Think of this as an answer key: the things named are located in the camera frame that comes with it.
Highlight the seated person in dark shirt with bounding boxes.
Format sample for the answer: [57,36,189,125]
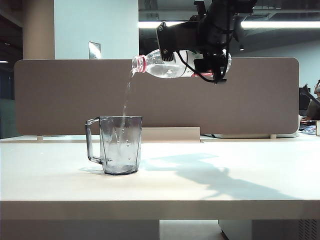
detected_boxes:
[306,79,320,122]

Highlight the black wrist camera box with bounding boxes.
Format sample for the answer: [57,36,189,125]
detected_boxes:
[156,21,201,62]

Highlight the long white ceiling light strip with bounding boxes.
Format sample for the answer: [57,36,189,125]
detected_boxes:
[138,20,320,29]

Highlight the clear water bottle red label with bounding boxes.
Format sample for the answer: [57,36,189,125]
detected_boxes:
[131,48,233,80]

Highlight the grey transparent plastic mug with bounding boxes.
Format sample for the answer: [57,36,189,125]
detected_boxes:
[85,115,143,176]

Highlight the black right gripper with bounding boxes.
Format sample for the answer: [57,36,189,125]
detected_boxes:
[194,2,246,85]

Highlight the silver wall plate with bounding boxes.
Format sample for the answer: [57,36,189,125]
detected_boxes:
[88,41,102,60]

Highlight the brown fabric desk divider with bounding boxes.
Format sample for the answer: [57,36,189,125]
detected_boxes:
[14,57,300,137]

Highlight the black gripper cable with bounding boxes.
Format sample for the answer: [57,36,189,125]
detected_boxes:
[174,49,230,85]

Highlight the beige table support panel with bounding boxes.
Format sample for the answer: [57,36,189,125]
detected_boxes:
[0,219,160,240]

